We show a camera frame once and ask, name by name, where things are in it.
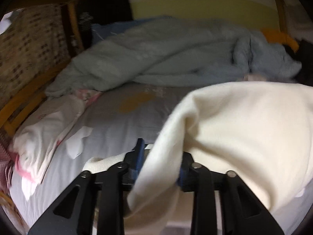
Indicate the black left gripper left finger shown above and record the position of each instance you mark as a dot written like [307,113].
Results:
[93,199]

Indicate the orange cloth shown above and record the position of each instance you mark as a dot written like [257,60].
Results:
[276,36]

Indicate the grey printed bed sheet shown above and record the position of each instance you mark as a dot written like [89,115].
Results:
[106,131]

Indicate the light blue blanket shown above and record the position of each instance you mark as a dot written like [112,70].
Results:
[175,52]

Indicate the white cream hooded sweatshirt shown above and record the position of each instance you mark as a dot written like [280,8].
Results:
[261,130]

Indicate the white pink pillow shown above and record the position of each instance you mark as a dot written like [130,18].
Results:
[35,142]

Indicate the patterned brown cushion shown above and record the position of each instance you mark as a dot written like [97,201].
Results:
[34,42]

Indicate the black bag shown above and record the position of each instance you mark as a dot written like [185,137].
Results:
[78,16]

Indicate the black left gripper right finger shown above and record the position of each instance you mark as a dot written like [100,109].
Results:
[241,210]

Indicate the black garment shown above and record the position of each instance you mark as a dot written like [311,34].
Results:
[303,54]

